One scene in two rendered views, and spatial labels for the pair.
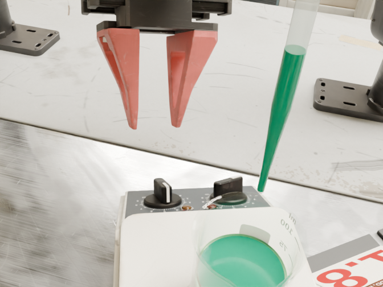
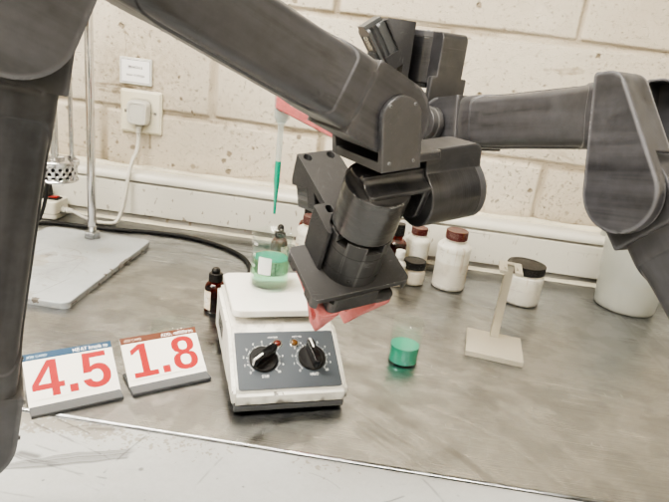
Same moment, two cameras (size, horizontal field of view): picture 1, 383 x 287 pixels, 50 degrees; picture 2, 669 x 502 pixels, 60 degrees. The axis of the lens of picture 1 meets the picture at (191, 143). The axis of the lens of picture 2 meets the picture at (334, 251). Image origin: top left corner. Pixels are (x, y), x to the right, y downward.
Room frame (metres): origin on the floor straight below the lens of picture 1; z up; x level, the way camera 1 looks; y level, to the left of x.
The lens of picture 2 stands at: (0.81, -0.07, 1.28)
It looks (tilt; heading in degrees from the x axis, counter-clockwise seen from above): 19 degrees down; 170
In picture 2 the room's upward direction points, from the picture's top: 7 degrees clockwise
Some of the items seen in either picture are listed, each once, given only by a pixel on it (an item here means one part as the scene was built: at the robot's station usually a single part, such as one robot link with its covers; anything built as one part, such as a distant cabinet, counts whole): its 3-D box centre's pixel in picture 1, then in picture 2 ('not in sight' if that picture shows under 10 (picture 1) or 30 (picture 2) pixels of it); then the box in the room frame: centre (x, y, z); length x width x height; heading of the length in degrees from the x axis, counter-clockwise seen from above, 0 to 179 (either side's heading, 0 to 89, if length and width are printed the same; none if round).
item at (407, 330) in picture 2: not in sight; (405, 340); (0.14, 0.16, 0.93); 0.04 x 0.04 x 0.06
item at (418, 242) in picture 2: not in sight; (416, 248); (-0.21, 0.27, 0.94); 0.05 x 0.05 x 0.09
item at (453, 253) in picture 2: not in sight; (452, 258); (-0.13, 0.31, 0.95); 0.06 x 0.06 x 0.11
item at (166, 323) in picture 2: not in sight; (172, 331); (0.11, -0.15, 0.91); 0.06 x 0.06 x 0.02
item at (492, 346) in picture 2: not in sight; (502, 309); (0.10, 0.31, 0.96); 0.08 x 0.08 x 0.13; 69
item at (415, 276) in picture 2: not in sight; (413, 271); (-0.14, 0.24, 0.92); 0.04 x 0.04 x 0.04
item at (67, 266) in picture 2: not in sight; (57, 261); (-0.13, -0.37, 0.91); 0.30 x 0.20 x 0.01; 167
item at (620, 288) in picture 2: not in sight; (628, 265); (-0.11, 0.64, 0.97); 0.18 x 0.13 x 0.15; 5
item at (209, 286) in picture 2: not in sight; (215, 288); (0.02, -0.10, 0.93); 0.03 x 0.03 x 0.07
